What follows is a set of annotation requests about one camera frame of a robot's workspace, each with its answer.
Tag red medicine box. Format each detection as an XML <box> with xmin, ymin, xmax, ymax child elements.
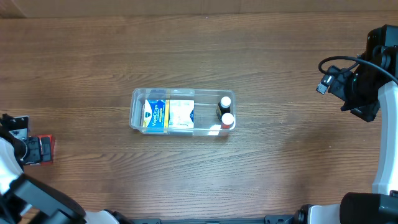
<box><xmin>33</xmin><ymin>134</ymin><xmax>55</xmax><ymax>166</ymax></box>

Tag blue yellow VapoDrops box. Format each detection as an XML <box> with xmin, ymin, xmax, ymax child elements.
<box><xmin>142</xmin><ymin>100</ymin><xmax>170</xmax><ymax>128</ymax></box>

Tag orange tube white cap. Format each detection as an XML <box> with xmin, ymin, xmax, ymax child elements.
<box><xmin>221</xmin><ymin>113</ymin><xmax>235</xmax><ymax>129</ymax></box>

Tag dark bottle white cap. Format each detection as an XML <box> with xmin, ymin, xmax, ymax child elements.
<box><xmin>216</xmin><ymin>96</ymin><xmax>231</xmax><ymax>120</ymax></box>

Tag white medicine box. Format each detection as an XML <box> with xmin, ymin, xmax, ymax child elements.
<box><xmin>169</xmin><ymin>100</ymin><xmax>195</xmax><ymax>129</ymax></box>

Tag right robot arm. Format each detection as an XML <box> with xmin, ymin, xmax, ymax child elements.
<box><xmin>306</xmin><ymin>25</ymin><xmax>397</xmax><ymax>223</ymax></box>

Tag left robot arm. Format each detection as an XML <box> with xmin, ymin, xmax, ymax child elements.
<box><xmin>1</xmin><ymin>114</ymin><xmax>131</xmax><ymax>224</ymax></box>

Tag clear plastic container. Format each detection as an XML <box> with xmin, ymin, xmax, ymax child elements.
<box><xmin>129</xmin><ymin>88</ymin><xmax>236</xmax><ymax>136</ymax></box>

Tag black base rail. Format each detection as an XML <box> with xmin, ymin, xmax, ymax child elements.
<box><xmin>130</xmin><ymin>210</ymin><xmax>307</xmax><ymax>224</ymax></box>

